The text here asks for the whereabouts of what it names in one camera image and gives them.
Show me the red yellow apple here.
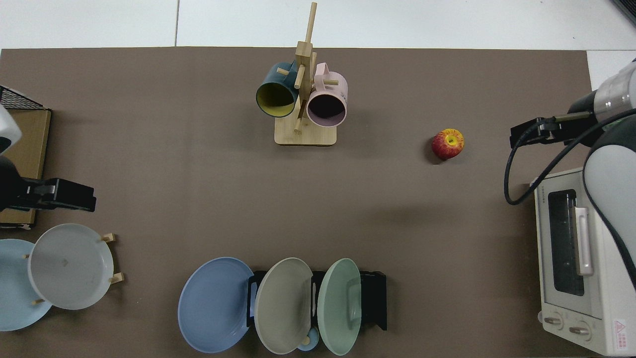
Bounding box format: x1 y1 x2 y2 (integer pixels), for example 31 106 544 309
431 128 465 161

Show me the grey plate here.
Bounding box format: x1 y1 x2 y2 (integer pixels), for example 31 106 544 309
27 223 114 310

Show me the wooden plate rack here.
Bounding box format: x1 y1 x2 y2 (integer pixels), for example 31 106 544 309
22 233 125 305

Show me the light blue plate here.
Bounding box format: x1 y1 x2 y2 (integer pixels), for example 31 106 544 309
0 239 53 332

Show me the black dish rack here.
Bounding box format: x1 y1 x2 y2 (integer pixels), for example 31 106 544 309
247 270 388 331

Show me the beige plate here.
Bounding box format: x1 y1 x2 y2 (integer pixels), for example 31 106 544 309
254 257 314 355

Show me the pale green plate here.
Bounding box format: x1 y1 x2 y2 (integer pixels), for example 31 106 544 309
317 258 362 356

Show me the brown table cloth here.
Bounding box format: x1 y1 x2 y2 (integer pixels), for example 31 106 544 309
0 47 594 358

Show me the pale toaster oven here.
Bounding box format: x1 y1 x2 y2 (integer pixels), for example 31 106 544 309
533 168 636 356

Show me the pink mug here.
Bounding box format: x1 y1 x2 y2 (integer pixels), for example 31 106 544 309
306 63 348 128

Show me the wooden cup stand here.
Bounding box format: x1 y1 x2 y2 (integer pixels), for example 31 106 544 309
274 2 337 146

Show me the dark teal mug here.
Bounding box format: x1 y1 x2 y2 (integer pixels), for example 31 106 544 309
256 62 300 118

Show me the small blue round thing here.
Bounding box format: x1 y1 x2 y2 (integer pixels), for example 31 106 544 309
297 326 321 352

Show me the wire basket with wooden floor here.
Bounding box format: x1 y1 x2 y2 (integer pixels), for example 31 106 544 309
0 86 52 229

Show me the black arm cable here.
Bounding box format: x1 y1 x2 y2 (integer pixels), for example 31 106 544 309
504 108 636 206

